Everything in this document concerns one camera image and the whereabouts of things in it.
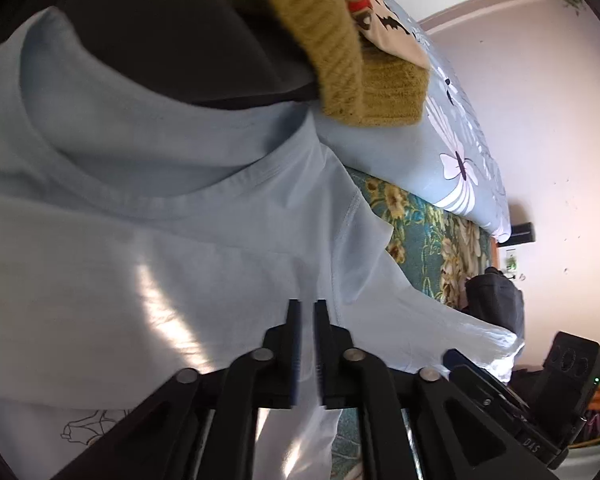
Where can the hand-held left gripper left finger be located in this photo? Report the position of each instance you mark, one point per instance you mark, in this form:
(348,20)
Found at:
(294,350)

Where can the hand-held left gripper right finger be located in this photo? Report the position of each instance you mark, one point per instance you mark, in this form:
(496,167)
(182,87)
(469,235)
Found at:
(321,350)

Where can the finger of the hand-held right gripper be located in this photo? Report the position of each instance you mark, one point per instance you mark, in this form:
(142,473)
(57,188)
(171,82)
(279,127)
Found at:
(457,360)

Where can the light blue shirt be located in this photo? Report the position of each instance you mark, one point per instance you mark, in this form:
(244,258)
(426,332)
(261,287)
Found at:
(130,240)

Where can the dark bag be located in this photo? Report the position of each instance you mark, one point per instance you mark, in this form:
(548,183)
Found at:
(495,300)

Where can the teal floral blanket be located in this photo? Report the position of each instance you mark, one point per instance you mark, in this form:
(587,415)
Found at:
(420,230)

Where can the grey-blue daisy print duvet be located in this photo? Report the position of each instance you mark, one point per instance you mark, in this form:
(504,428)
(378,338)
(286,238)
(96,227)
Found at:
(405,160)

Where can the olive knitted sweater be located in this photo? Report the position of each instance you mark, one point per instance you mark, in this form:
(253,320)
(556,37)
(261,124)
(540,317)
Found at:
(340,60)

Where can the cartoon car print garment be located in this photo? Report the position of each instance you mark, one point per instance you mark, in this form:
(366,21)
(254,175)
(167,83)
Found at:
(385,30)

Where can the dark grey garment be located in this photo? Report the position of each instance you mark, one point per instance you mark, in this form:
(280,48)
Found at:
(170,25)

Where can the white wall socket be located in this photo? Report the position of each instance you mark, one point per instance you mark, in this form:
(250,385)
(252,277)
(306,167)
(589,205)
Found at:
(511,260)

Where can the black wall shelf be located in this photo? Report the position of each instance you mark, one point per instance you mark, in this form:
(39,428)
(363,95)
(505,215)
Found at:
(522,234)

